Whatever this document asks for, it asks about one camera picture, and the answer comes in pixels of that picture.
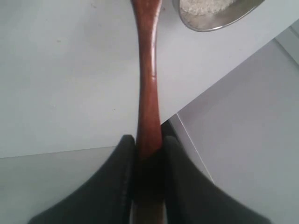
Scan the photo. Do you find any brown wooden spoon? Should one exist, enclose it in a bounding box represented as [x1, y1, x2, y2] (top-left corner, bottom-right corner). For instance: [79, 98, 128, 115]
[131, 0, 164, 224]

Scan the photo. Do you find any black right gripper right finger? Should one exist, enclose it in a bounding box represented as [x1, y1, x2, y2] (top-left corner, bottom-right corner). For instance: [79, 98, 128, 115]
[163, 136, 270, 224]

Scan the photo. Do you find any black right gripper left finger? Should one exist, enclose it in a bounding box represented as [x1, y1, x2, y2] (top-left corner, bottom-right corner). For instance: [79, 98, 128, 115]
[29, 135, 136, 224]

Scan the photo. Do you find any steel bowl of rice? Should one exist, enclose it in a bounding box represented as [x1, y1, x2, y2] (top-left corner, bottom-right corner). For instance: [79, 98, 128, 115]
[172, 0, 263, 32]

